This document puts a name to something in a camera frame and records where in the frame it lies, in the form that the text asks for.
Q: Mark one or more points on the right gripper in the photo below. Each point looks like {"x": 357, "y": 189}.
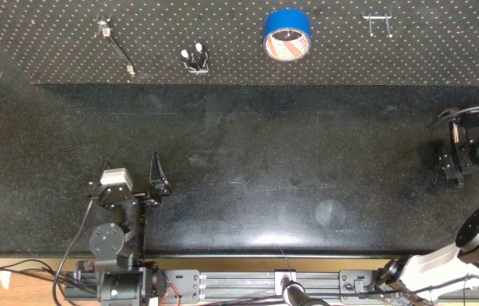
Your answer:
{"x": 454, "y": 163}

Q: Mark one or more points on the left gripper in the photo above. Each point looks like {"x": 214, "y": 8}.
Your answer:
{"x": 114, "y": 196}

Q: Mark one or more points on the wrench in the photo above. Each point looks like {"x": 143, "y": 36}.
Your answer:
{"x": 118, "y": 50}

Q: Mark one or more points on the pliers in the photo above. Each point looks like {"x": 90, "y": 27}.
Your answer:
{"x": 196, "y": 57}

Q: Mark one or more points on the roll of blue tape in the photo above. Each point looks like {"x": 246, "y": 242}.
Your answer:
{"x": 286, "y": 23}

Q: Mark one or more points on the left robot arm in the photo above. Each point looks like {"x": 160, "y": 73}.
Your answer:
{"x": 108, "y": 242}

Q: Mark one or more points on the black pegboard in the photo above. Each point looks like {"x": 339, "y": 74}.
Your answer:
{"x": 413, "y": 55}

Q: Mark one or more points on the metal hook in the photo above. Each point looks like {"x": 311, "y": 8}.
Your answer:
{"x": 377, "y": 17}
{"x": 103, "y": 19}
{"x": 287, "y": 33}
{"x": 199, "y": 71}

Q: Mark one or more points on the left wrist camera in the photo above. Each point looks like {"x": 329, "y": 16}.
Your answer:
{"x": 116, "y": 177}

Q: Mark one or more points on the mounting rail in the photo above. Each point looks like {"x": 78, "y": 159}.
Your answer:
{"x": 239, "y": 285}

